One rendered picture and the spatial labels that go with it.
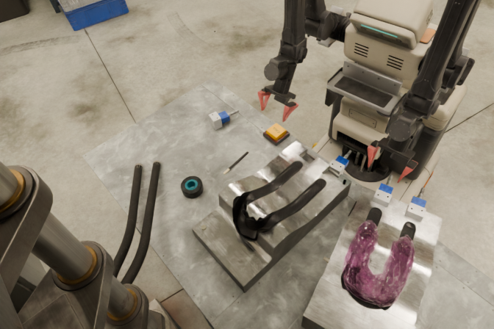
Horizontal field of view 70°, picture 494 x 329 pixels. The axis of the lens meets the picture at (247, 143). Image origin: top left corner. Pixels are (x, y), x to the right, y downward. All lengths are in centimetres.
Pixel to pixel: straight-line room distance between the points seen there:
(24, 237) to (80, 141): 239
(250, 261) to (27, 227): 74
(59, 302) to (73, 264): 8
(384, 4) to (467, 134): 179
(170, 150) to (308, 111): 146
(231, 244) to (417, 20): 87
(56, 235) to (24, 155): 243
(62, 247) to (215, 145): 93
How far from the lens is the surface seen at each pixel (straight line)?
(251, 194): 118
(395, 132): 103
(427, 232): 128
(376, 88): 138
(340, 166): 135
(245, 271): 114
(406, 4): 121
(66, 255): 69
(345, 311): 106
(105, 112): 305
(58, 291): 77
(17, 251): 54
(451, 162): 266
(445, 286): 129
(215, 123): 151
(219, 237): 119
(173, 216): 133
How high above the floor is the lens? 192
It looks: 50 degrees down
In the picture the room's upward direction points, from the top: 6 degrees counter-clockwise
